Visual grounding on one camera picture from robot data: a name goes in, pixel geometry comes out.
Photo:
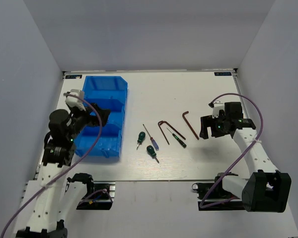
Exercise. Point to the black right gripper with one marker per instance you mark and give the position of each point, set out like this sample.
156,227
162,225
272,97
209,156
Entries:
208,121

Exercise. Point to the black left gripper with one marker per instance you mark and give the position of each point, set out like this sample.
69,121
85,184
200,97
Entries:
94,120

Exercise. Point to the stubby green screwdriver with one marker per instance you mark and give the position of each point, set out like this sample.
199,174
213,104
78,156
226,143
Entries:
141,138
152,153

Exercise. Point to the black green precision screwdriver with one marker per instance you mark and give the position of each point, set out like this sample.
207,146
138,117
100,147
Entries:
177,139

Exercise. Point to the blue clear handle screwdriver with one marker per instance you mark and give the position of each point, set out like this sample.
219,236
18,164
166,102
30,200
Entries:
154,143

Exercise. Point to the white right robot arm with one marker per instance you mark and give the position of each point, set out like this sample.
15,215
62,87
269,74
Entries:
266,190

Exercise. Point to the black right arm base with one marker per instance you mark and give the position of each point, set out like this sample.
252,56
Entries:
218,194

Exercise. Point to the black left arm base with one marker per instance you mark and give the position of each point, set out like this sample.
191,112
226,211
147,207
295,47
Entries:
101,200

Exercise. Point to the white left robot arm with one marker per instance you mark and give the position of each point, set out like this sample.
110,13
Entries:
51,209

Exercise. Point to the blue plastic divided bin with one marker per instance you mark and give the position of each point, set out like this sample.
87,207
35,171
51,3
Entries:
108,92

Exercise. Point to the left corner label sticker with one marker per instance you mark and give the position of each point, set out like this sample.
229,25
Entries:
73,76

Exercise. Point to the corner label sticker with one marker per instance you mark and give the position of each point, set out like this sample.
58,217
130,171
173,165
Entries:
73,76
222,74

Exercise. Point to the right corner label sticker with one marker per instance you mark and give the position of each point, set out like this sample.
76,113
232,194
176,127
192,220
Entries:
222,74

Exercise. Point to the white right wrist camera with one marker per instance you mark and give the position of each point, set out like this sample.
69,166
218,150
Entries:
217,106

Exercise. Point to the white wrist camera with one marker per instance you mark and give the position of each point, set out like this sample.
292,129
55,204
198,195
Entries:
217,106
74,99

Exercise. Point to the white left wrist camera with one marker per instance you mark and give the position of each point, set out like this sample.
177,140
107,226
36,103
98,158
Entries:
74,99

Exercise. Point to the aluminium table edge rail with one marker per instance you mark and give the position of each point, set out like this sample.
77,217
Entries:
241,86

